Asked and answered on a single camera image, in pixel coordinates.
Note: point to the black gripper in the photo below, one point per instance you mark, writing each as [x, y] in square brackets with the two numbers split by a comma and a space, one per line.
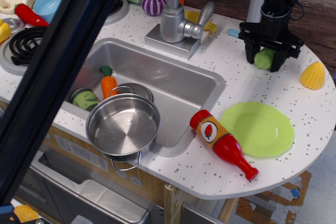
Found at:
[271, 32]

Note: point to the green toy broccoli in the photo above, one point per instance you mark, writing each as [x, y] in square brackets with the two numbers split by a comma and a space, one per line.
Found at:
[264, 58]

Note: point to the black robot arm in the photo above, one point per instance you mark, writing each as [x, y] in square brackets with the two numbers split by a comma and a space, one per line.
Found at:
[59, 57]

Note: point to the stainless steel pot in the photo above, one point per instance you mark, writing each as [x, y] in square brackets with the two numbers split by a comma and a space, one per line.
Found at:
[122, 128]

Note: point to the yellow toy corn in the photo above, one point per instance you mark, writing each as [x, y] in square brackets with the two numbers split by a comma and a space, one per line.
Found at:
[313, 77]

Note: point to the grey vertical pole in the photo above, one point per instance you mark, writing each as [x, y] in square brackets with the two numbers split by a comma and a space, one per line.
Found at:
[254, 11]

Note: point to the light green plastic plate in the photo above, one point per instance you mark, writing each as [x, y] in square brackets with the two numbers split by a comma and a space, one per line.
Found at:
[261, 130]

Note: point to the yellow toy cheese slice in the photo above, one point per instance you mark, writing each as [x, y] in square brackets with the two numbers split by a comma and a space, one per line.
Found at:
[193, 17]

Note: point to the silver sink basin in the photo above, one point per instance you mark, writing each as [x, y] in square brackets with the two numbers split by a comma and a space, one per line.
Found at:
[179, 89]

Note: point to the silver toy faucet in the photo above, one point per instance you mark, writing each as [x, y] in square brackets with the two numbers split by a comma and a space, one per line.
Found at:
[175, 34]

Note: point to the red toy ketchup bottle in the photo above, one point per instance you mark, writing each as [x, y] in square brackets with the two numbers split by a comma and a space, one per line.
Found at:
[221, 142]

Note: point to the purple toy onion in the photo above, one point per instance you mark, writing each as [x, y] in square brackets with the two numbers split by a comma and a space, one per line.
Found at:
[153, 7]

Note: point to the black middle stove burner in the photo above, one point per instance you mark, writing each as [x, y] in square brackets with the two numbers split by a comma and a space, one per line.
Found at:
[118, 11]

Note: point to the black stove burner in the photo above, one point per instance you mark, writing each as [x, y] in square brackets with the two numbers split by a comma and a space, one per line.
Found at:
[118, 11]
[17, 53]

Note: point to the orange toy carrot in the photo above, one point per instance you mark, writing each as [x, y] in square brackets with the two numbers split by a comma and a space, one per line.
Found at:
[108, 82]

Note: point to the green toy peas can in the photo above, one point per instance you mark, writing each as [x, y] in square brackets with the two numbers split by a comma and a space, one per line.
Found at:
[85, 99]

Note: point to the light blue plastic bowl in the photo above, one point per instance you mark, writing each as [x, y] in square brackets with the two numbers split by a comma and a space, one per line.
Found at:
[46, 9]

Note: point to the black front stove burner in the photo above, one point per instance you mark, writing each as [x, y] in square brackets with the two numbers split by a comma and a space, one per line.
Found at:
[17, 53]

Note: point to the red toy chili pepper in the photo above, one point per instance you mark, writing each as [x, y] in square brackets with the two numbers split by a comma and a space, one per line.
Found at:
[28, 16]

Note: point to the yellow toy bell pepper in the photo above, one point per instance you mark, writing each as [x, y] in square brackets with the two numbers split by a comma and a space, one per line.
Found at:
[5, 31]

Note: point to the yellow toy on floor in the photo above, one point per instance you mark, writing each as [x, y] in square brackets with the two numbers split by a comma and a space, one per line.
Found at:
[23, 213]

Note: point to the blue handled toy knife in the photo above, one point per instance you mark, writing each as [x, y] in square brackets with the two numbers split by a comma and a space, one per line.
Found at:
[233, 32]

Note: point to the silver oven door handle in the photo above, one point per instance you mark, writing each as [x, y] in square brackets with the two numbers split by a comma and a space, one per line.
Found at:
[88, 199]

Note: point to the silver ring knob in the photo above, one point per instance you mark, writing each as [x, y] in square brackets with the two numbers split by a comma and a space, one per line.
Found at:
[15, 24]

